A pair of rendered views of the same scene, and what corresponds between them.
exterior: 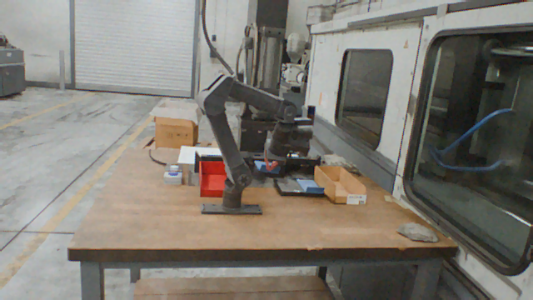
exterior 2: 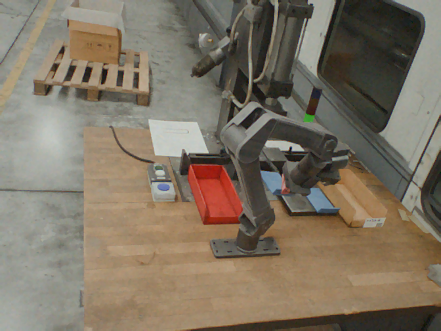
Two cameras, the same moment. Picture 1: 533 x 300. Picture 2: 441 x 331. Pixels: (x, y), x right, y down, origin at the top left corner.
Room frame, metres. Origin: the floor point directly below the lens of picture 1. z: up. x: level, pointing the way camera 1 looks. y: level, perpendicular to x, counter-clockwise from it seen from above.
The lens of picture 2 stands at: (0.23, 0.36, 1.73)
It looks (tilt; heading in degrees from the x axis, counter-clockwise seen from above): 30 degrees down; 351
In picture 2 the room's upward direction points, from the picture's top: 11 degrees clockwise
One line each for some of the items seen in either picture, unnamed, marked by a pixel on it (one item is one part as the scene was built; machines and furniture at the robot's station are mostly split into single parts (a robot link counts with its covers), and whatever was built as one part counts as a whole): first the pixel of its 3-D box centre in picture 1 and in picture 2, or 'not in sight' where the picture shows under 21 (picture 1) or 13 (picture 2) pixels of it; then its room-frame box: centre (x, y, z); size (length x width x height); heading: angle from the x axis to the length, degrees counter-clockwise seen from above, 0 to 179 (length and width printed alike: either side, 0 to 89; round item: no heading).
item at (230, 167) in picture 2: (259, 165); (255, 164); (1.62, 0.02, 0.94); 0.20 x 0.10 x 0.07; 102
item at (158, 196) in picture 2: (172, 181); (162, 194); (1.41, 0.35, 0.90); 0.07 x 0.07 x 0.06; 12
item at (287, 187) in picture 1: (297, 187); (304, 199); (1.47, -0.14, 0.91); 0.17 x 0.16 x 0.02; 102
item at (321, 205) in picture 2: (310, 183); (320, 198); (1.45, -0.18, 0.93); 0.15 x 0.07 x 0.03; 11
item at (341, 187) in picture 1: (338, 184); (350, 197); (1.48, -0.30, 0.93); 0.25 x 0.13 x 0.08; 12
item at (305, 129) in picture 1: (294, 122); (327, 150); (1.28, -0.08, 1.20); 0.12 x 0.09 x 0.12; 114
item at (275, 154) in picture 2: (261, 156); (258, 154); (1.62, 0.02, 0.98); 0.20 x 0.10 x 0.01; 102
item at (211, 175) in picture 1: (215, 178); (213, 192); (1.42, 0.19, 0.93); 0.25 x 0.12 x 0.06; 12
